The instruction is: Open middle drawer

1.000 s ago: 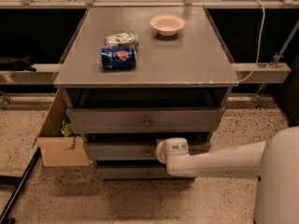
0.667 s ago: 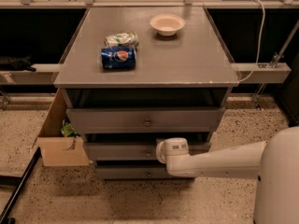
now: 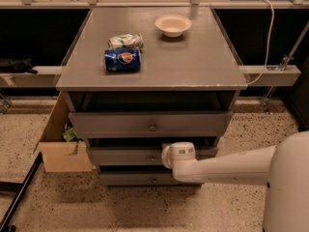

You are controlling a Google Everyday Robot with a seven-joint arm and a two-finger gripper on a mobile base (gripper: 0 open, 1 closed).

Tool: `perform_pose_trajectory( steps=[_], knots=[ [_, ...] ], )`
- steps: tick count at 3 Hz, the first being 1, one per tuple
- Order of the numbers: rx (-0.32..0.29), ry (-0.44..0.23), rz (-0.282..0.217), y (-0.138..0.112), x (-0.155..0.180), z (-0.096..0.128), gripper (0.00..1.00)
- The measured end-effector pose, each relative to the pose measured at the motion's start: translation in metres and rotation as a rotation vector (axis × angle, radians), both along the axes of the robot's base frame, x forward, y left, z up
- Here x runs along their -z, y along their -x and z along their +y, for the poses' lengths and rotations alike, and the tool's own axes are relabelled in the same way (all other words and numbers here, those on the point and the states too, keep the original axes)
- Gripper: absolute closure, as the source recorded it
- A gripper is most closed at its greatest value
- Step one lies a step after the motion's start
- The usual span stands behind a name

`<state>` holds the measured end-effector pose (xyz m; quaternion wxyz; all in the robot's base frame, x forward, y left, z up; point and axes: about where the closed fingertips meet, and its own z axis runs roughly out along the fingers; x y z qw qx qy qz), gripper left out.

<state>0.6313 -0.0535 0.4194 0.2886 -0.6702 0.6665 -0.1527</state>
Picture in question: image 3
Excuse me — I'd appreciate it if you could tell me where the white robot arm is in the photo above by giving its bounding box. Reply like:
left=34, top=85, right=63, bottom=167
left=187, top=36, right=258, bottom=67
left=161, top=131, right=309, bottom=232

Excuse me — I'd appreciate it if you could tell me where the grey top drawer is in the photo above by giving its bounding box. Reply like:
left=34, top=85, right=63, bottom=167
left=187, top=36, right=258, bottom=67
left=69, top=111, right=233, bottom=138

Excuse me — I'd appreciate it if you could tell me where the grey drawer cabinet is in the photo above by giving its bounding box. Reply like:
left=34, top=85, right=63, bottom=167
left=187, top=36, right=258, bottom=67
left=56, top=7, right=246, bottom=176

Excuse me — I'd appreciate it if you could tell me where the blue pepsi can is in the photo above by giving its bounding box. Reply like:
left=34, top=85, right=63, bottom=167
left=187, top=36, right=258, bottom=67
left=104, top=48, right=141, bottom=72

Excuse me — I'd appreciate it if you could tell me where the crushed green white can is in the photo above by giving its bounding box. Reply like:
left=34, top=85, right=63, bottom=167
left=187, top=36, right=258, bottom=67
left=108, top=33, right=144, bottom=49

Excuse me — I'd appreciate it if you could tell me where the white bowl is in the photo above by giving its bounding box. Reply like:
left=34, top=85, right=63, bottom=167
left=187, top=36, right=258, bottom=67
left=154, top=14, right=192, bottom=38

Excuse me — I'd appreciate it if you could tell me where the green packet in box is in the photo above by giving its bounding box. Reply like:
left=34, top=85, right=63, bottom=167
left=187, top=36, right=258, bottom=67
left=63, top=128, right=79, bottom=142

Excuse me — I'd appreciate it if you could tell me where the cardboard box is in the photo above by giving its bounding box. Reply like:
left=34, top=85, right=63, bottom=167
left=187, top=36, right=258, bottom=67
left=38, top=94, right=93, bottom=172

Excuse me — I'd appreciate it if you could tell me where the black object on ledge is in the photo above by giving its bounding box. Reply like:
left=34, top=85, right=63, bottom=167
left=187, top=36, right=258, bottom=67
left=0, top=58, right=38, bottom=74

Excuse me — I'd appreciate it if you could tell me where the black floor bar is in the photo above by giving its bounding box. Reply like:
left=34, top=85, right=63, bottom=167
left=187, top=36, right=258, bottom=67
left=0, top=154, right=42, bottom=232

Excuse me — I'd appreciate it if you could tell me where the white cable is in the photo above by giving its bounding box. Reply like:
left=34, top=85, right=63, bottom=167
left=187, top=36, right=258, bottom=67
left=246, top=0, right=275, bottom=86

